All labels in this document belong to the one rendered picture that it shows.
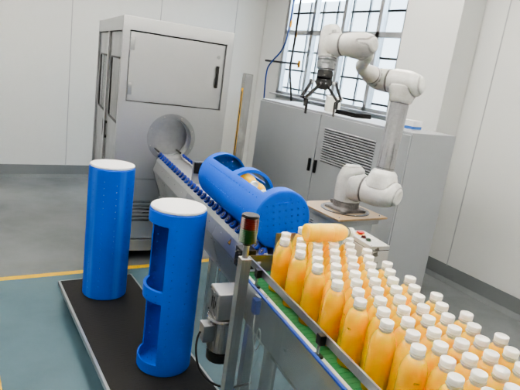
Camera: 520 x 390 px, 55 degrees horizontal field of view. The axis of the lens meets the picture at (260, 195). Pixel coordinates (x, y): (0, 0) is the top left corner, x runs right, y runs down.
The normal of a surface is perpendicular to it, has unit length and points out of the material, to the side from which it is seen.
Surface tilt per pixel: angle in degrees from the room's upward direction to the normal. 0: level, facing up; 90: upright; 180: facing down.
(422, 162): 90
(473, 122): 90
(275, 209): 90
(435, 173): 90
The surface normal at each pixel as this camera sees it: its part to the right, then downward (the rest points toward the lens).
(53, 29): 0.51, 0.28
